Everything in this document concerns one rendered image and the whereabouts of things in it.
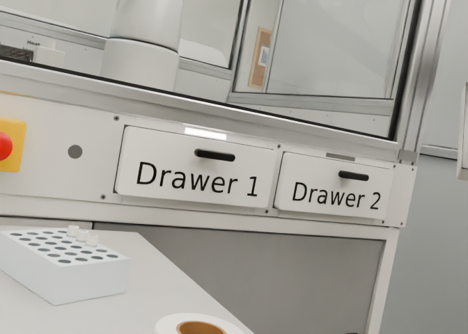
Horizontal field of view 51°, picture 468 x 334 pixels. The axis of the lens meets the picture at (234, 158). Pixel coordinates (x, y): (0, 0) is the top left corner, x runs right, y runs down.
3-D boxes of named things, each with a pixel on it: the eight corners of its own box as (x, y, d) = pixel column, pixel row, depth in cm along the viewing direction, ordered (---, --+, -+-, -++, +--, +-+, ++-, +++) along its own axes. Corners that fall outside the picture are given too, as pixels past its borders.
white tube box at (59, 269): (125, 292, 52) (131, 258, 52) (53, 305, 46) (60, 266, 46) (61, 257, 60) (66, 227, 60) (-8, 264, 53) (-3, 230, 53)
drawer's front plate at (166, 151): (267, 208, 92) (278, 151, 92) (116, 194, 78) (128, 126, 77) (262, 206, 94) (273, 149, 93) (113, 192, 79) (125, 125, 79)
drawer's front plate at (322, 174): (385, 219, 108) (395, 170, 107) (278, 209, 93) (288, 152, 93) (379, 217, 109) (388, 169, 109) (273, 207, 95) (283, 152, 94)
